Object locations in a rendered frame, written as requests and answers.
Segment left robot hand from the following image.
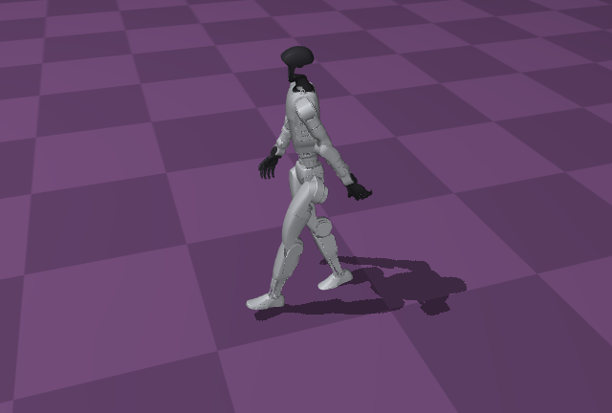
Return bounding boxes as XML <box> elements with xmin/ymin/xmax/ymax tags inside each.
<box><xmin>345</xmin><ymin>173</ymin><xmax>372</xmax><ymax>201</ymax></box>

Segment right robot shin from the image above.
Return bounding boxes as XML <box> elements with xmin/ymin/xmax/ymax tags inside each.
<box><xmin>310</xmin><ymin>230</ymin><xmax>343</xmax><ymax>278</ymax></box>

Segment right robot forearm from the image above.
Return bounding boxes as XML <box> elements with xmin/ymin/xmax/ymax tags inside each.
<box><xmin>274</xmin><ymin>125</ymin><xmax>292</xmax><ymax>156</ymax></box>

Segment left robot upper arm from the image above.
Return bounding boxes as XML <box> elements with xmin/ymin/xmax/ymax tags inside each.
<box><xmin>295</xmin><ymin>98</ymin><xmax>333</xmax><ymax>158</ymax></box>

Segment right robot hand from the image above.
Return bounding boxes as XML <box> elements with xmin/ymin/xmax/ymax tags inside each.
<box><xmin>258</xmin><ymin>146</ymin><xmax>282</xmax><ymax>180</ymax></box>

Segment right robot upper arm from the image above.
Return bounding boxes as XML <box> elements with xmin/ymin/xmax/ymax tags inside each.
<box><xmin>284</xmin><ymin>82</ymin><xmax>295</xmax><ymax>130</ymax></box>

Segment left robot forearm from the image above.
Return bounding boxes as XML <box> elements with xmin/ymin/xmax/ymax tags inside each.
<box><xmin>319</xmin><ymin>143</ymin><xmax>354</xmax><ymax>185</ymax></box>

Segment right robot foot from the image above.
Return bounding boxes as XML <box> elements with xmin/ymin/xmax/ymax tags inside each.
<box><xmin>317</xmin><ymin>269</ymin><xmax>353</xmax><ymax>290</ymax></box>

